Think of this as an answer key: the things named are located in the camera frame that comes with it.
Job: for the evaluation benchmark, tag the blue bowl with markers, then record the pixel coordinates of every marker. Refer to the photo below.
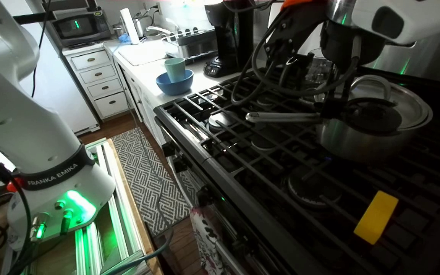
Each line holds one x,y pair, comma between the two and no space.
174,87

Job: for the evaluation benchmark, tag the white paper towel roll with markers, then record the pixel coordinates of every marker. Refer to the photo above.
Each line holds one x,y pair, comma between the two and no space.
130,26

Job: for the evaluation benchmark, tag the hanging dish towel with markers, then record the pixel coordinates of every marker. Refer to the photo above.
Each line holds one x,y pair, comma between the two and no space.
214,255

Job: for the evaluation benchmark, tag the grey patterned floor rug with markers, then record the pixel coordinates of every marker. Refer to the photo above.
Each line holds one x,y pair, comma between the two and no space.
158,199

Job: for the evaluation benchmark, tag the black toaster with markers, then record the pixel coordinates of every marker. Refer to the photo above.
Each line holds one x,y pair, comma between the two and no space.
191,44

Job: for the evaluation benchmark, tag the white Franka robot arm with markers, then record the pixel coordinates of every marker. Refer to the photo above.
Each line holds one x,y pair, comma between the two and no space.
61,187

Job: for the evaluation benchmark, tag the white cutting board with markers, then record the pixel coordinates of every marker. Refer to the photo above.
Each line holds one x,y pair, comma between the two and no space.
147,52

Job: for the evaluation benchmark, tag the black gas stove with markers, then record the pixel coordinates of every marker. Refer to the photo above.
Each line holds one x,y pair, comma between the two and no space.
280,200

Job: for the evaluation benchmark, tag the black microwave oven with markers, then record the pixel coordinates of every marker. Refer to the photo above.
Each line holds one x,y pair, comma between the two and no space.
81,29

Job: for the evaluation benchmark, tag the stainless steel pot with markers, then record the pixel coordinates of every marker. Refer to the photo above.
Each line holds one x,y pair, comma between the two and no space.
339,138

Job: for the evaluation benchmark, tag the white kitchen counter cabinet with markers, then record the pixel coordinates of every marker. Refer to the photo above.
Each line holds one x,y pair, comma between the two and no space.
144,90

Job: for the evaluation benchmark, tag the white drawer cabinet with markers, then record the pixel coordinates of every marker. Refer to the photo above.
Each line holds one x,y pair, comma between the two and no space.
97,73

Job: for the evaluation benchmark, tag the teal cup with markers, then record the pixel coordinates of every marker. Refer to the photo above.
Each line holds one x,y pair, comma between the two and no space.
174,69

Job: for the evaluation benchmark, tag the black coffee maker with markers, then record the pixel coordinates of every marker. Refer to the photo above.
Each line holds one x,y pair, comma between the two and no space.
233,23

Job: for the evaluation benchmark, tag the yellow sponge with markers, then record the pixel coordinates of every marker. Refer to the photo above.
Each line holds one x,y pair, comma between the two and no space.
376,217

